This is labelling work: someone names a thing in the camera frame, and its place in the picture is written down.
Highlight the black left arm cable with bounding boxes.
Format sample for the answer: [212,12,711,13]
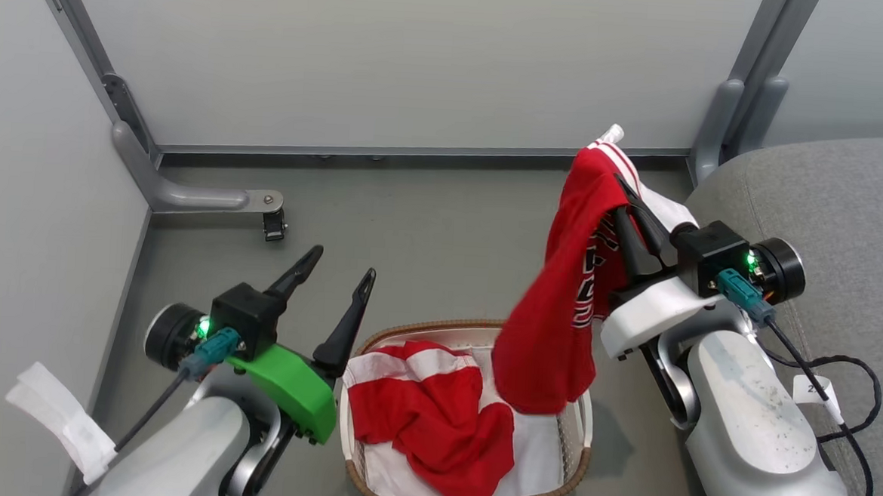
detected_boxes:
[69,361,194,496]

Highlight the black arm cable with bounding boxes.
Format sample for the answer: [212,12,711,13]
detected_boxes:
[746,313,883,496]
[69,361,194,496]

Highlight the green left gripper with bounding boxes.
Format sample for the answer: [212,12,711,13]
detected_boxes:
[222,241,379,448]

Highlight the grey partition frame rail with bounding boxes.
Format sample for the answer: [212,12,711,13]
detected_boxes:
[148,121,693,183]

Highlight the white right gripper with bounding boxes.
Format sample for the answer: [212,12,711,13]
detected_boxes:
[598,173,727,366]

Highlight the black metal caster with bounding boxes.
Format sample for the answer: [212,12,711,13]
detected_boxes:
[260,207,289,244]

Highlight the white tape tag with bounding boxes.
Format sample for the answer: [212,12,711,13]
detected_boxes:
[1,360,122,487]

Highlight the red basketball jersey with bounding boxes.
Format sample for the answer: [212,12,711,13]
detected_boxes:
[489,119,706,424]

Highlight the red shorts with white band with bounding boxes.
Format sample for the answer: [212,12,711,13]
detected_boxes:
[338,337,521,496]

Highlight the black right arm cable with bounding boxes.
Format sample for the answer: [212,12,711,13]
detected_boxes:
[746,313,883,496]

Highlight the teal right cable connector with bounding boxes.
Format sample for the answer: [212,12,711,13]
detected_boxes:
[713,268,780,328]

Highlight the grey fabric sofa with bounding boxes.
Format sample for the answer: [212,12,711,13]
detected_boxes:
[670,127,883,496]

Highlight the teal cable connector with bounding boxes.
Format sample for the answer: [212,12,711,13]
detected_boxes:
[713,268,780,328]
[178,325,243,384]

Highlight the small white cable label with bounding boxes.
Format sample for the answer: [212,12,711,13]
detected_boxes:
[792,372,848,426]

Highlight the cream basket with brown rim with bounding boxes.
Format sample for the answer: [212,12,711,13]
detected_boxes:
[334,313,599,496]

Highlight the grey metal partition foot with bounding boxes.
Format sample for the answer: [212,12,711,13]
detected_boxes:
[107,72,291,220]
[687,71,792,191]

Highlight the teal left cable connector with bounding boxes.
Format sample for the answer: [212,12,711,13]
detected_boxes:
[178,325,243,384]

